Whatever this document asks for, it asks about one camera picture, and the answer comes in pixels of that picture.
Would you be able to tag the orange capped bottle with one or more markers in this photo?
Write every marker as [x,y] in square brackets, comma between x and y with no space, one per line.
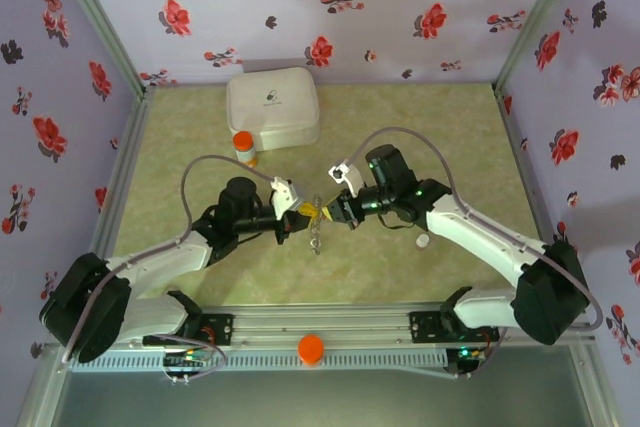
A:
[245,147]

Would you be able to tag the small white cap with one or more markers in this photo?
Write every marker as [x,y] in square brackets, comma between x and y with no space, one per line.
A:
[422,242]

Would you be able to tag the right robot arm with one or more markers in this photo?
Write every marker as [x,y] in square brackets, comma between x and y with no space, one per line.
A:
[480,237]

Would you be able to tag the aluminium side rail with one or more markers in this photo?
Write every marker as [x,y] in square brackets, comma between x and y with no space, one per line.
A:
[122,167]
[529,172]

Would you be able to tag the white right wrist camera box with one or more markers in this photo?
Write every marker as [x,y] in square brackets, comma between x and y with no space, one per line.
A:
[350,177]

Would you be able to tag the aluminium corner post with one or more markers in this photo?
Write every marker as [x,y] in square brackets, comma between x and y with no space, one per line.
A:
[538,17]
[100,17]

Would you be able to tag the orange round button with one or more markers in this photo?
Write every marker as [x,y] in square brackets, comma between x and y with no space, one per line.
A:
[310,348]

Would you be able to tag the green circuit board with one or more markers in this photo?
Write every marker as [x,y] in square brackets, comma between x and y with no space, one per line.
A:
[187,360]
[470,354]

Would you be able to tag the white zip case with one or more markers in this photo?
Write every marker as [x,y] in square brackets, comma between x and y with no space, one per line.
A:
[272,107]

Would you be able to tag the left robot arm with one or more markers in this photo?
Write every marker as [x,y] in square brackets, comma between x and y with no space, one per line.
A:
[155,257]

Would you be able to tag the grey metal panel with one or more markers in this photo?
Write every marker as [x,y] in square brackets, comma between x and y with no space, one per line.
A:
[320,402]

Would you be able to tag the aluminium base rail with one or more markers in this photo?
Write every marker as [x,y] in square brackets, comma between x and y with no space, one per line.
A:
[320,322]

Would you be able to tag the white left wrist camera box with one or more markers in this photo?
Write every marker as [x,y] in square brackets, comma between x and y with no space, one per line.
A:
[287,197]

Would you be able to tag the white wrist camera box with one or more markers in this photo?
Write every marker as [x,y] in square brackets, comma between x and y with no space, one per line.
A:
[287,197]
[350,177]

